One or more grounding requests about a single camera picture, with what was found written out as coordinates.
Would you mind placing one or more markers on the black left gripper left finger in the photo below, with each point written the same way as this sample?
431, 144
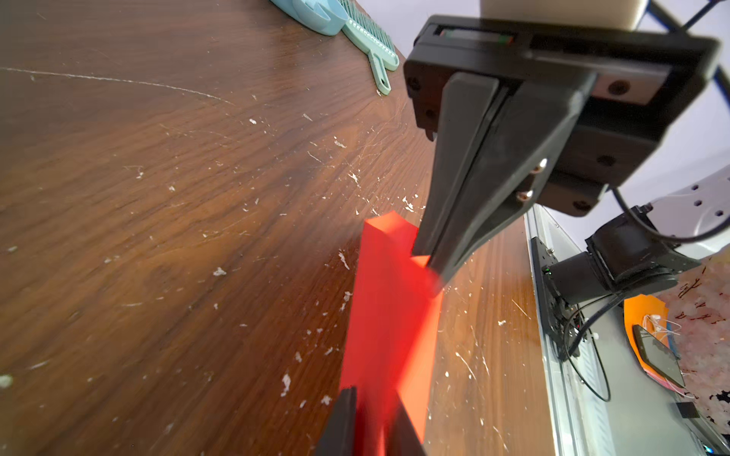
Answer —
338, 438

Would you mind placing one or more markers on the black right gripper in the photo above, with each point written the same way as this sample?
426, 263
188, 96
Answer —
525, 113

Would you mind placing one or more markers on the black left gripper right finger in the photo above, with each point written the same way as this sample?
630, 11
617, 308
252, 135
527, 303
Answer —
402, 439

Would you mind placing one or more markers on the red square paper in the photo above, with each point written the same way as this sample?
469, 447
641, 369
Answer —
391, 339

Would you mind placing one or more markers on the green hand brush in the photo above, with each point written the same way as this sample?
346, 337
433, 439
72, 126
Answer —
376, 44

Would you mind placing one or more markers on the light blue dustpan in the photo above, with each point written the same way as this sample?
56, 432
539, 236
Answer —
326, 17

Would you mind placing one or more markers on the orange paper sheet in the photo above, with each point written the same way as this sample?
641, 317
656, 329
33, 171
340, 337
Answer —
651, 313

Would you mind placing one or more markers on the black smartphone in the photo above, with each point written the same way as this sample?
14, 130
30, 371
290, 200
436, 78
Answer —
658, 356

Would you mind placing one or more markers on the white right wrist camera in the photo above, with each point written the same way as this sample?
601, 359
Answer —
602, 14

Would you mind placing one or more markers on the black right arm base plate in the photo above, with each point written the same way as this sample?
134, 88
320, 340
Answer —
551, 287

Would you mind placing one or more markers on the aluminium front rail frame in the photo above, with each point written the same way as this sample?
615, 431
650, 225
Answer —
601, 402

